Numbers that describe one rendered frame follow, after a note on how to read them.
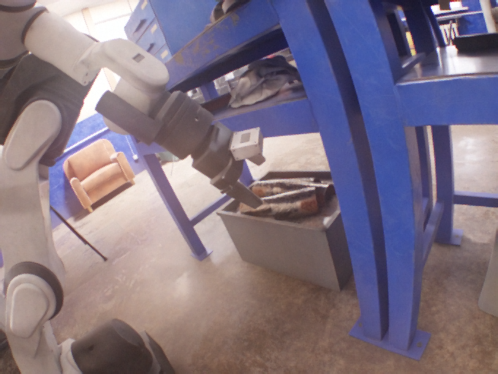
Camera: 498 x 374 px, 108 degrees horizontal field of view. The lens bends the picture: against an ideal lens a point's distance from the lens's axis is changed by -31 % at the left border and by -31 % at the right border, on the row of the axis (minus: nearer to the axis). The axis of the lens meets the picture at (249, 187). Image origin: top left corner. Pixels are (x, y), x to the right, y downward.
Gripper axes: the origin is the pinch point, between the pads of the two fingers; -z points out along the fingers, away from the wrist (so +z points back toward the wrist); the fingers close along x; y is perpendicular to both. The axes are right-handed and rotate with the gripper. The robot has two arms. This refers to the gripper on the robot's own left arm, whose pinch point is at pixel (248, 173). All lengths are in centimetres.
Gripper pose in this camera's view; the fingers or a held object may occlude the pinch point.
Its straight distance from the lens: 45.9
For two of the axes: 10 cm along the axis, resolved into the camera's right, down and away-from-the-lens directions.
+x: -0.9, 7.2, -6.9
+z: -7.5, -5.1, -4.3
